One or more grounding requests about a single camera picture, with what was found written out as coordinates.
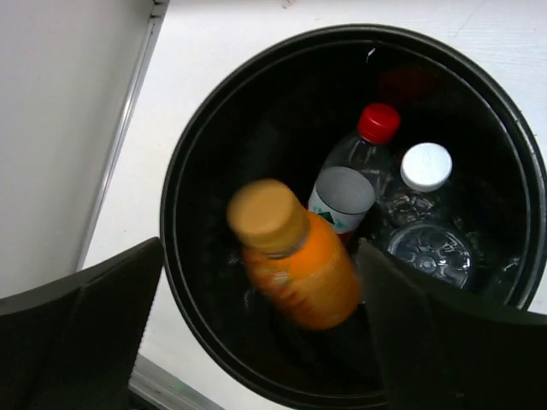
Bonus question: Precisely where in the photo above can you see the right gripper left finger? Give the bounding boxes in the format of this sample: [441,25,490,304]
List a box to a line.
[1,237,164,409]

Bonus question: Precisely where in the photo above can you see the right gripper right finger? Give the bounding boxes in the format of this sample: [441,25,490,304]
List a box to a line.
[357,238,546,409]

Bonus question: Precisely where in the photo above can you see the blue label bottle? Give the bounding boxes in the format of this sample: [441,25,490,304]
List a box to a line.
[386,221,473,289]
[379,143,452,226]

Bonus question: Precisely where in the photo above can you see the orange juice bottle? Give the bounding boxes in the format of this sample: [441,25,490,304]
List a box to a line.
[226,179,362,331]

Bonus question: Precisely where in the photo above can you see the red label water bottle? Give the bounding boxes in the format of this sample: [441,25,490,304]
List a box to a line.
[308,102,401,243]

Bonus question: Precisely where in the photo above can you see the black plastic waste bin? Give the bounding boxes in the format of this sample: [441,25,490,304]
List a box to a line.
[161,25,546,409]

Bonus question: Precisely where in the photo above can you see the metal rail across table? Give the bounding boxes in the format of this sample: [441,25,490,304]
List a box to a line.
[128,354,223,410]

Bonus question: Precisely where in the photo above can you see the left aluminium frame rail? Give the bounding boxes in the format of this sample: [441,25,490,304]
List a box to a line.
[75,1,170,271]

